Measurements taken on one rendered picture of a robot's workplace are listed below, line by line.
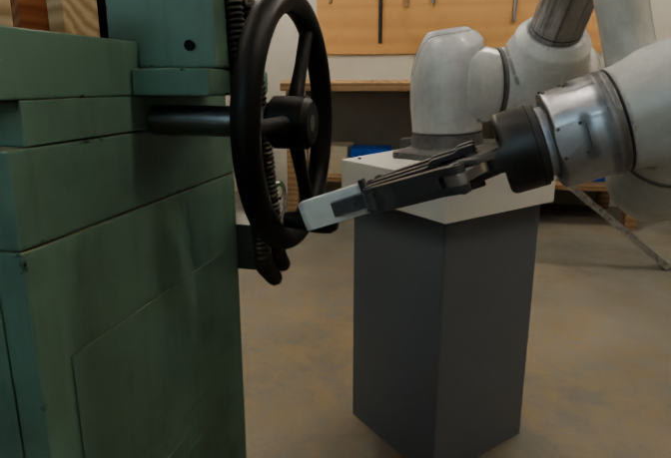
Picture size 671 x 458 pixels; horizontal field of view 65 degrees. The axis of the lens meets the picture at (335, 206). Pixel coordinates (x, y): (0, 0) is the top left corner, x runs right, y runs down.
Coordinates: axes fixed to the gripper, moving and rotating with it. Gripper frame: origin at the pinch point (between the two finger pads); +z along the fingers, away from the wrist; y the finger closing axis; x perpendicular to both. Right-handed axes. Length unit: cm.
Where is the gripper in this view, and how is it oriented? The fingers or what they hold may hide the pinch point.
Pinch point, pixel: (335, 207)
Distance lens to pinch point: 52.7
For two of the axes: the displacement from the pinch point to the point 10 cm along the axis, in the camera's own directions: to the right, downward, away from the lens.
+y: -2.4, 2.2, -9.5
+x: 3.3, 9.3, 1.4
